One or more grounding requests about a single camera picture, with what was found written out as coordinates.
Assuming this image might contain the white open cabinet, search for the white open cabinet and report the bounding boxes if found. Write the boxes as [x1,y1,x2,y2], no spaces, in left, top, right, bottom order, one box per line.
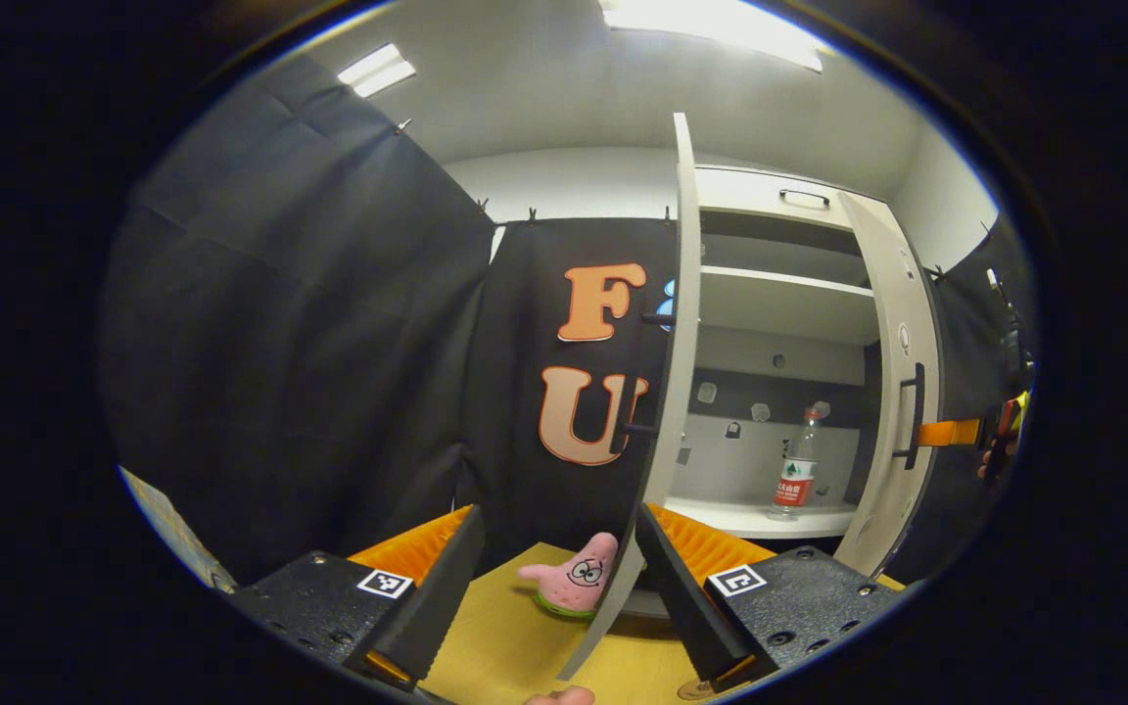
[667,164,893,581]

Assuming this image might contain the pink star plush toy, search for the pink star plush toy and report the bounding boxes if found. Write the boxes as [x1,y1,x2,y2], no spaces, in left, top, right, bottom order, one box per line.
[516,531,622,621]

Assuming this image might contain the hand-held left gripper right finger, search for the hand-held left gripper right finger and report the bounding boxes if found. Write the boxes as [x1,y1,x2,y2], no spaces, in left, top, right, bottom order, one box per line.
[634,501,904,686]

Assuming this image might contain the small ceiling light panel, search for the small ceiling light panel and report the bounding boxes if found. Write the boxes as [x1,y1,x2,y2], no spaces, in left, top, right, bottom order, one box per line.
[336,42,419,100]

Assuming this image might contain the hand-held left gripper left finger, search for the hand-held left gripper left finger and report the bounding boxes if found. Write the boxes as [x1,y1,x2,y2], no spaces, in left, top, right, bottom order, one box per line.
[231,504,487,691]

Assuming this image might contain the large ceiling light panel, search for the large ceiling light panel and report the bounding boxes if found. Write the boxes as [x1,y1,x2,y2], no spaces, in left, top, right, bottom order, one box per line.
[600,0,825,73]

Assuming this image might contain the black cabinet door handle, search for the black cabinet door handle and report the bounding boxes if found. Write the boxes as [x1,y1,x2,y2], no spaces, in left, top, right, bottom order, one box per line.
[891,361,928,472]
[610,310,679,457]

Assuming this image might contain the clear bottle with red label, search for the clear bottle with red label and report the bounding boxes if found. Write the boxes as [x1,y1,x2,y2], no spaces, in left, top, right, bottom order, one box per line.
[769,405,825,521]

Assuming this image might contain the pale flat panel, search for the pale flat panel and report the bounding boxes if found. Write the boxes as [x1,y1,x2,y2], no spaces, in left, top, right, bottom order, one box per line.
[117,464,238,594]

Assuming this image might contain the black backdrop cloth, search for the black backdrop cloth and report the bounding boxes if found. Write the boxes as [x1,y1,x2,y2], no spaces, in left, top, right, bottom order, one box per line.
[99,54,1037,590]

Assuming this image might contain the white cabinet door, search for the white cabinet door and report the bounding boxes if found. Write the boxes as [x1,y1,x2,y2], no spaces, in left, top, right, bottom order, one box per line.
[556,112,703,682]
[832,190,946,580]

